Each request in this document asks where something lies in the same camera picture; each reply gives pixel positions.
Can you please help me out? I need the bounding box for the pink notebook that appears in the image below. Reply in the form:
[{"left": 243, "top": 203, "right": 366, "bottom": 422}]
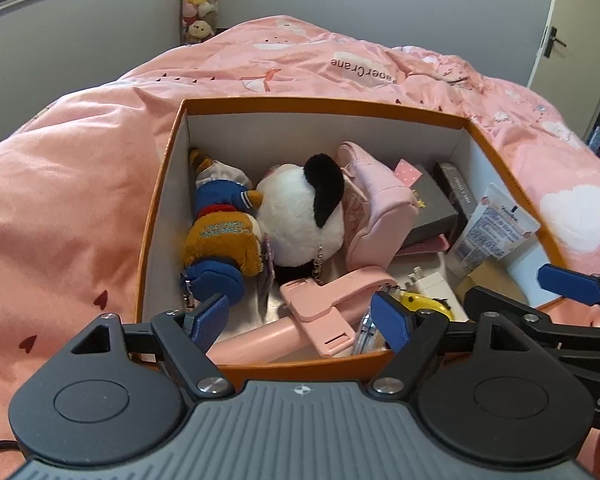
[{"left": 394, "top": 234, "right": 452, "bottom": 257}]

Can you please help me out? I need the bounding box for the panda plush keychain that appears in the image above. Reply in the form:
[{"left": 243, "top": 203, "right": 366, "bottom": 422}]
[{"left": 255, "top": 153, "right": 346, "bottom": 283}]

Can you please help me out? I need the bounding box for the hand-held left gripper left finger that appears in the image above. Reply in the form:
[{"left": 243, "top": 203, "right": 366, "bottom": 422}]
[{"left": 70, "top": 294, "right": 236, "bottom": 400}]

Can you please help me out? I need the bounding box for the pink printed blanket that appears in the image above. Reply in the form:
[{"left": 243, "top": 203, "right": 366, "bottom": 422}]
[{"left": 0, "top": 14, "right": 600, "bottom": 480}]

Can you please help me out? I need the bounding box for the yellow tape measure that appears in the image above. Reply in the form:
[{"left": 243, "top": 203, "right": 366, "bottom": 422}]
[{"left": 401, "top": 291, "right": 455, "bottom": 320}]

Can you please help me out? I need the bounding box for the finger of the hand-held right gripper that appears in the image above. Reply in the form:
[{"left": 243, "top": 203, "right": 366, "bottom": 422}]
[
  {"left": 464, "top": 285, "right": 600, "bottom": 356},
  {"left": 536, "top": 262, "right": 600, "bottom": 311}
]

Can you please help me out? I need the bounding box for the pink mini backpack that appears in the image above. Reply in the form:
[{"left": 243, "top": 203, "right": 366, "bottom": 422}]
[{"left": 334, "top": 141, "right": 423, "bottom": 268}]

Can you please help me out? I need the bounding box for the black door handle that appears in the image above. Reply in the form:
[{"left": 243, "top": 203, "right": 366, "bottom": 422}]
[{"left": 544, "top": 25, "right": 567, "bottom": 59}]

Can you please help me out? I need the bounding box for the clear plastic packet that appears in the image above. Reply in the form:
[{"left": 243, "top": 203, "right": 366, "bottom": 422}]
[{"left": 356, "top": 307, "right": 392, "bottom": 352}]

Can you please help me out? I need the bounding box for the small brown box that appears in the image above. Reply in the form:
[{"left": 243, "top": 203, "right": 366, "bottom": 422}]
[{"left": 432, "top": 161, "right": 479, "bottom": 221}]

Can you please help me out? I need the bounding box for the white cream tube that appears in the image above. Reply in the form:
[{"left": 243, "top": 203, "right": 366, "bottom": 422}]
[{"left": 449, "top": 182, "right": 542, "bottom": 279}]

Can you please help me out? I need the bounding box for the orange cardboard box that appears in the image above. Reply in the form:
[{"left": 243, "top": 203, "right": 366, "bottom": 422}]
[{"left": 130, "top": 97, "right": 568, "bottom": 383}]

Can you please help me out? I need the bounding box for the dark grey box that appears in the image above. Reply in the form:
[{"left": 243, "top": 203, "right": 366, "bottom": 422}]
[{"left": 405, "top": 164, "right": 460, "bottom": 248}]

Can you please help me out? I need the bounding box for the white charger plug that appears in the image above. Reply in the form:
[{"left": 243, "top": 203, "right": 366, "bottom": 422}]
[{"left": 405, "top": 266, "right": 457, "bottom": 303}]

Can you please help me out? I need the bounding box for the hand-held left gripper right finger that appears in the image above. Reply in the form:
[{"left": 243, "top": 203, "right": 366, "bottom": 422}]
[{"left": 370, "top": 290, "right": 551, "bottom": 400}]

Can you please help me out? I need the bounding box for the clear plastic hang tag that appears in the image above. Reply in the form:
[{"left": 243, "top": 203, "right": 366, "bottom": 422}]
[{"left": 256, "top": 237, "right": 279, "bottom": 325}]

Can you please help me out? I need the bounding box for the cream door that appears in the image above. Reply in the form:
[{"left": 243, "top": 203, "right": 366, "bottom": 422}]
[{"left": 526, "top": 0, "right": 600, "bottom": 111}]

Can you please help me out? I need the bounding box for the duck plush keychain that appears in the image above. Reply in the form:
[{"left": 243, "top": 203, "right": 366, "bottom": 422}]
[{"left": 181, "top": 149, "right": 265, "bottom": 308}]

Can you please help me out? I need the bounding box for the gold box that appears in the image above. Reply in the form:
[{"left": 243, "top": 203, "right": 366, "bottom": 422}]
[{"left": 454, "top": 259, "right": 529, "bottom": 307}]

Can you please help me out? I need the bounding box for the pink phone holder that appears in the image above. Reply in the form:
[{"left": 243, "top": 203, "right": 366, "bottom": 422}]
[{"left": 212, "top": 266, "right": 398, "bottom": 359}]

